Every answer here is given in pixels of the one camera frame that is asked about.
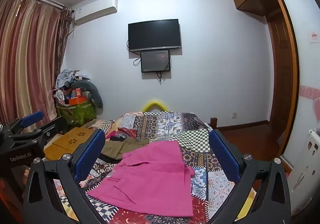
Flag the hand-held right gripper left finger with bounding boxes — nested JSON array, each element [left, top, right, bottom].
[[22, 128, 110, 224]]

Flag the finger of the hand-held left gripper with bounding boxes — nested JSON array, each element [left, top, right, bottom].
[[3, 111, 43, 140], [17, 116, 69, 150]]

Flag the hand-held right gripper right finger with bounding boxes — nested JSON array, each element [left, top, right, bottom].
[[207, 129, 292, 224]]

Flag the pink pants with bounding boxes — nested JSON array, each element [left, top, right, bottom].
[[86, 140, 195, 217]]

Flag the olive green pants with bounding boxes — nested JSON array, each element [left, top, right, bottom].
[[101, 137, 150, 160]]

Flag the orange box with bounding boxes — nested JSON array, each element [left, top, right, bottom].
[[68, 97, 87, 105]]

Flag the red patterned cloth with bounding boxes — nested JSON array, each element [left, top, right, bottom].
[[118, 127, 138, 140]]

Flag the pile of light clothes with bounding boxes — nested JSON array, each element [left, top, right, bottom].
[[56, 69, 90, 89]]

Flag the grey plush pillow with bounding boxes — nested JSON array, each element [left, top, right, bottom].
[[70, 81, 103, 109]]

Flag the patchwork printed blanket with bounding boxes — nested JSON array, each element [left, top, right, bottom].
[[54, 111, 258, 224]]

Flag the striped brown curtain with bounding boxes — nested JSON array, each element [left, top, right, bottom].
[[0, 0, 73, 127]]

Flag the white appliance with stickers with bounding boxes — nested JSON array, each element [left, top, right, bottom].
[[287, 129, 320, 204]]

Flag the yellow curved object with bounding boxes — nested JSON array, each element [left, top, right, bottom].
[[142, 100, 168, 112]]

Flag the brown wooden door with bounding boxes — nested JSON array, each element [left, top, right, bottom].
[[266, 14, 293, 157]]

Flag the white wardrobe sliding door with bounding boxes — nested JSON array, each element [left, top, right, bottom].
[[272, 0, 320, 172]]

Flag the white air conditioner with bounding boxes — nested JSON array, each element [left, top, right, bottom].
[[72, 0, 118, 25]]

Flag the small black wall monitor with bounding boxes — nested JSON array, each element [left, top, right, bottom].
[[140, 50, 171, 73]]

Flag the black wall television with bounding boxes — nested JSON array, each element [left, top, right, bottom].
[[128, 19, 182, 52]]

